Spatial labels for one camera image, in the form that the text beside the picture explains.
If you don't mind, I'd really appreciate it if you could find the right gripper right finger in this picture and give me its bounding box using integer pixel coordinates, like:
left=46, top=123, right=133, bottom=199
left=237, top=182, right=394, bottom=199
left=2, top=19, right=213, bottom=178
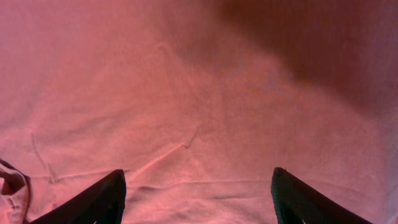
left=271, top=167, right=371, bottom=224

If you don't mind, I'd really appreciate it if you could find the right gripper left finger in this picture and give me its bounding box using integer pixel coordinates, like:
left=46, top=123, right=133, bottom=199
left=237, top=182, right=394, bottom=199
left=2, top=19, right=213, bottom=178
left=31, top=169, right=126, bottom=224

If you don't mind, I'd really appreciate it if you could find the coral red t-shirt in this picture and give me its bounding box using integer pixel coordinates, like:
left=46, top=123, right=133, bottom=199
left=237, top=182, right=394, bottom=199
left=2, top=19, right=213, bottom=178
left=1, top=1, right=397, bottom=223

